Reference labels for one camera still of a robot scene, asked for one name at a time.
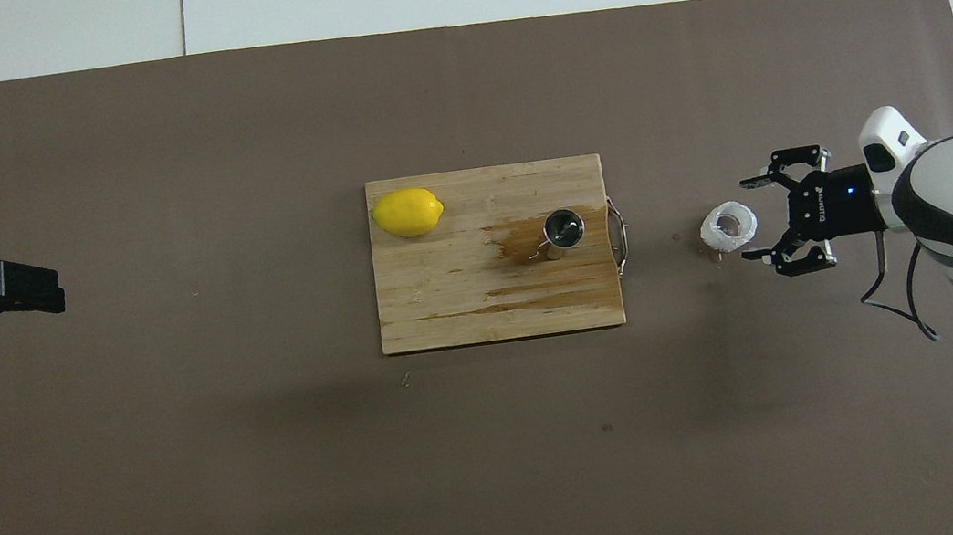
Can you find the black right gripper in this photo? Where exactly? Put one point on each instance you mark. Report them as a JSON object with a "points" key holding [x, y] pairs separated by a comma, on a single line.
{"points": [[836, 203]]}

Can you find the small clear plastic cup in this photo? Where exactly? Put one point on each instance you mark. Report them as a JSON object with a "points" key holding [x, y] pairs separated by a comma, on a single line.
{"points": [[716, 238]]}

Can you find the steel double jigger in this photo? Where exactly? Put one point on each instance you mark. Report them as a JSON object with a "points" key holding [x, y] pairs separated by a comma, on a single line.
{"points": [[564, 226]]}

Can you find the wooden cutting board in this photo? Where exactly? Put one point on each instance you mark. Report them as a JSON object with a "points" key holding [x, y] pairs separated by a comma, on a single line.
{"points": [[463, 306]]}

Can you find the brown paper table mat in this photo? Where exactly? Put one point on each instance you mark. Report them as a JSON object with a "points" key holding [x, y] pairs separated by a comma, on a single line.
{"points": [[559, 477]]}

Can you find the yellow lemon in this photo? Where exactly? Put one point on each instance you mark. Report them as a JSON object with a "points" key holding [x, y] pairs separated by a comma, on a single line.
{"points": [[407, 213]]}

